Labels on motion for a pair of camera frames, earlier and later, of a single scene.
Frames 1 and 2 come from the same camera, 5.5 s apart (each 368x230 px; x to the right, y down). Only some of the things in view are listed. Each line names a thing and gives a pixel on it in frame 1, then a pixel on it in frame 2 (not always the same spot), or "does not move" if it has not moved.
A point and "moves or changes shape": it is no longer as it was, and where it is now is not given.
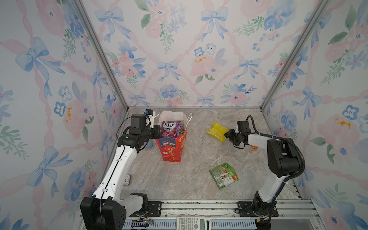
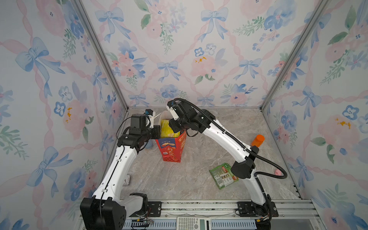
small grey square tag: x=127 y=180 does not move
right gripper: x=229 y=134 -> x=172 y=125
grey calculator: x=193 y=223 does not move
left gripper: x=156 y=129 does not move
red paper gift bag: x=171 y=148 does not move
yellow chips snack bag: x=218 y=131 moves or changes shape
